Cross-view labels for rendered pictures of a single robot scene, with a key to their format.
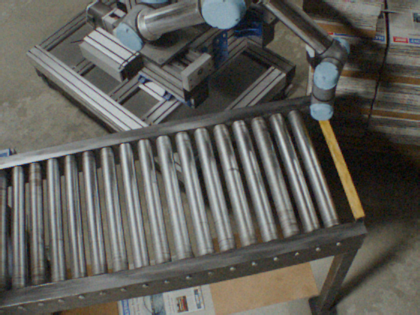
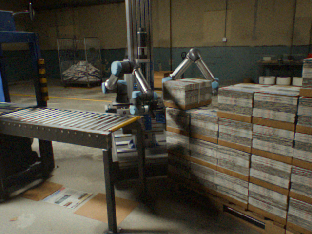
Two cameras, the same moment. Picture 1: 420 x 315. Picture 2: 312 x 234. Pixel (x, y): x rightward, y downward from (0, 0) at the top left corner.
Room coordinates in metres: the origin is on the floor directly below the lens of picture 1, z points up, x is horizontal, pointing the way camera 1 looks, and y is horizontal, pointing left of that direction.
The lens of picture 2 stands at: (-0.82, -1.74, 1.39)
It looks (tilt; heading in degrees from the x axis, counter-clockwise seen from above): 14 degrees down; 32
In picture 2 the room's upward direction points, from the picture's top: 1 degrees counter-clockwise
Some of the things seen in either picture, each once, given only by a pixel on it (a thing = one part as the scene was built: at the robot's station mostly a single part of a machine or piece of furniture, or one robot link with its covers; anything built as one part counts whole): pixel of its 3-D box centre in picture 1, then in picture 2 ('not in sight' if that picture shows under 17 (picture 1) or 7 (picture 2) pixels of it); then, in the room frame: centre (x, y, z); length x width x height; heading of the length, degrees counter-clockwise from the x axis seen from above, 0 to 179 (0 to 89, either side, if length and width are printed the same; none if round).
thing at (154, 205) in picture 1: (153, 200); (68, 120); (0.81, 0.20, 0.77); 0.47 x 0.05 x 0.05; 6
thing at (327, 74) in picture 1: (326, 78); (138, 97); (1.07, -0.39, 0.98); 0.11 x 0.08 x 0.11; 150
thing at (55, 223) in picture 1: (55, 219); (41, 117); (0.78, 0.52, 0.77); 0.47 x 0.05 x 0.05; 6
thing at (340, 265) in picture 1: (334, 280); (109, 191); (0.62, -0.41, 0.34); 0.06 x 0.06 x 0.68; 6
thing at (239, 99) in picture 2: not in sight; (246, 101); (1.42, -1.18, 0.95); 0.38 x 0.29 x 0.23; 166
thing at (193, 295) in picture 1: (158, 288); (67, 197); (0.80, 0.30, 0.00); 0.37 x 0.29 x 0.01; 96
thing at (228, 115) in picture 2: not in sight; (245, 112); (1.42, -1.18, 0.86); 0.38 x 0.29 x 0.04; 166
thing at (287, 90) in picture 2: not in sight; (284, 89); (1.34, -1.46, 1.06); 0.37 x 0.28 x 0.01; 166
